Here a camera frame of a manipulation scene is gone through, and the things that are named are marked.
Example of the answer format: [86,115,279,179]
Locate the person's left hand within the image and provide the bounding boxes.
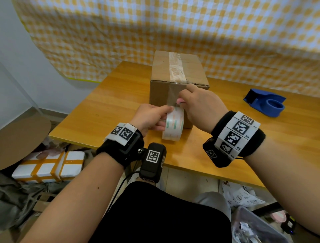
[129,103,174,138]

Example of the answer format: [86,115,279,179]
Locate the person's right hand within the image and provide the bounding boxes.
[178,83,229,134]

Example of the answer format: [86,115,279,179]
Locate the brown cardboard box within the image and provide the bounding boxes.
[149,50,210,130]

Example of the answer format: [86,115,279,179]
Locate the clear tape roll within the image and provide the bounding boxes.
[162,106,185,142]

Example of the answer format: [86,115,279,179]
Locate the clear tape strip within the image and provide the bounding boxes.
[166,52,187,105]

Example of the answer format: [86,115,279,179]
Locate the person's right forearm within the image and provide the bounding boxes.
[244,136,320,236]

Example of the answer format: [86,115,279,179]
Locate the person's left forearm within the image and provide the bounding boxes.
[21,153,125,243]

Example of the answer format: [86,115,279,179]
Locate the blue tape dispenser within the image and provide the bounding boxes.
[243,88,287,118]

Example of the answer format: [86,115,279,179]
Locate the person's left leg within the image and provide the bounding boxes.
[134,176,160,187]

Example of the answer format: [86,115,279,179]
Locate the person's black clothing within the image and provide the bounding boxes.
[89,181,233,243]

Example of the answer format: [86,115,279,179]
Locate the white parcel with orange tape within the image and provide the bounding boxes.
[12,151,85,184]

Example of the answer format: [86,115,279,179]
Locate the black wristband white markers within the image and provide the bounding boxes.
[211,111,266,161]
[96,123,145,169]

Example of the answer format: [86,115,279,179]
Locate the yellow checkered cloth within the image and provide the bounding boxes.
[11,0,320,98]

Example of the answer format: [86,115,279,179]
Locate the printed white paper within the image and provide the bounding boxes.
[221,181,267,208]

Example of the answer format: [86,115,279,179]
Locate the grey plastic bin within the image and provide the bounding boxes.
[231,206,289,243]

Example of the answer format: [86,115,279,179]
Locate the black yellow handheld device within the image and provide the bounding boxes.
[281,216,297,235]

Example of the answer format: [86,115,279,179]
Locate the grey plastic bag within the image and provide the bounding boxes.
[0,173,65,231]

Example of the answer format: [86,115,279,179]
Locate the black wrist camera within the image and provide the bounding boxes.
[202,137,233,168]
[139,143,167,184]

